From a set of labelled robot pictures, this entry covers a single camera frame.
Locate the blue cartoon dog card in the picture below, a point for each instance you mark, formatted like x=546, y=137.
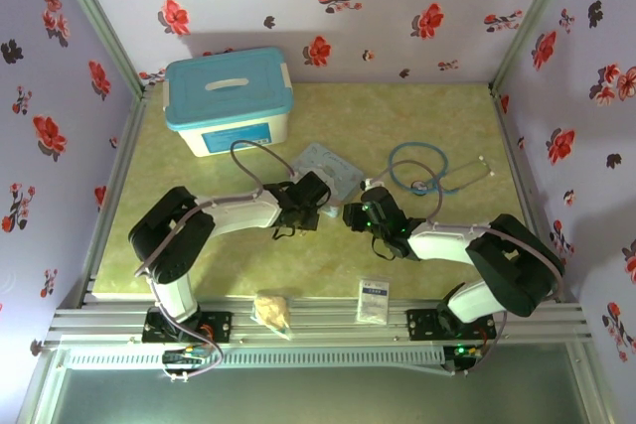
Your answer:
x=338, y=171

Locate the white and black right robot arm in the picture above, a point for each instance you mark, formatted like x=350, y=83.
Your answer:
x=437, y=245

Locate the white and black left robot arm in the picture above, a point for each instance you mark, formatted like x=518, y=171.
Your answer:
x=238, y=210

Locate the blue stethoscope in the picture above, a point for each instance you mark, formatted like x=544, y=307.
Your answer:
x=416, y=145

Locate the small clear labelled zip bag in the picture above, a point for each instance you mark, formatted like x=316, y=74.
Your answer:
x=372, y=302

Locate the white storage box blue lid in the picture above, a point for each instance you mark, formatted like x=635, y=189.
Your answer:
x=223, y=111

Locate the clear bag with beige contents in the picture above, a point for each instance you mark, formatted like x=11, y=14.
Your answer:
x=270, y=312

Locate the small circuit board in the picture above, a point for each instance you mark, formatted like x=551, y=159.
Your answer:
x=184, y=357
x=462, y=352

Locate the grey metal panel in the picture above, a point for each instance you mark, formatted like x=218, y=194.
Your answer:
x=318, y=399

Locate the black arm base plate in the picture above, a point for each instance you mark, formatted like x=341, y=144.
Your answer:
x=422, y=325
x=218, y=327

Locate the aluminium mounting rail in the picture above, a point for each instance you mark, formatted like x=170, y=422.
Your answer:
x=328, y=325

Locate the aluminium frame side rail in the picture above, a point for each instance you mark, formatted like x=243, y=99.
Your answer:
x=518, y=171
x=113, y=195

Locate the aluminium frame post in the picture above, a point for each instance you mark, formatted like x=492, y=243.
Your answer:
x=102, y=22
x=528, y=22

